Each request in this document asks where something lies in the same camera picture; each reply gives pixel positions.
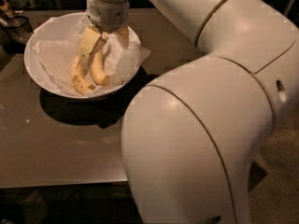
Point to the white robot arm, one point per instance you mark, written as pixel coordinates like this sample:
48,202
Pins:
189,137

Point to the brown object at table corner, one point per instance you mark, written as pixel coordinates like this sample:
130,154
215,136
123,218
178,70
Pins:
17,27

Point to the white paper liner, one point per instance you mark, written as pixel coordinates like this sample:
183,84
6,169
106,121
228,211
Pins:
56,59

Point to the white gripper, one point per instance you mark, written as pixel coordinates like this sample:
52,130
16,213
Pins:
109,13

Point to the yellow banana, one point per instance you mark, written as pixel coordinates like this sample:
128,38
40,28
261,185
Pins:
78,80
97,70

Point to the white bowl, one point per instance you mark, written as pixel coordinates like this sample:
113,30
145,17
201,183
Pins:
37,69

